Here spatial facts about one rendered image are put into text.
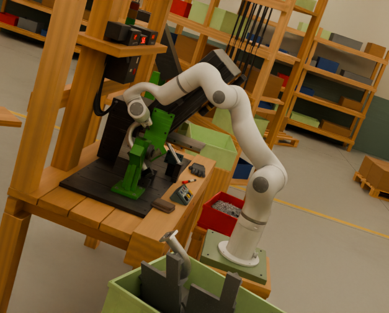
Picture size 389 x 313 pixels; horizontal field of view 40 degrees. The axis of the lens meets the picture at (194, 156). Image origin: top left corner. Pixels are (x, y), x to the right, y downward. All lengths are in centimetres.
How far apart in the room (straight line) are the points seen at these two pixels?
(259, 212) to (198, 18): 417
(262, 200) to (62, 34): 102
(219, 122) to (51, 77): 358
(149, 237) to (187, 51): 429
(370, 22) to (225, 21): 649
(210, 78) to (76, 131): 73
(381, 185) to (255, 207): 634
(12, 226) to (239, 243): 96
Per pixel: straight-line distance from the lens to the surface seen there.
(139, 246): 219
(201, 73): 225
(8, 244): 243
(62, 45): 214
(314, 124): 1142
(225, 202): 292
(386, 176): 844
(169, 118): 270
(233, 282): 155
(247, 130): 218
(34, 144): 224
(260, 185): 211
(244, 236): 225
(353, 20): 1190
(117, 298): 168
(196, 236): 268
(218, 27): 586
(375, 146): 1238
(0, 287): 253
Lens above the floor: 181
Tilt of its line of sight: 15 degrees down
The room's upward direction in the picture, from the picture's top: 19 degrees clockwise
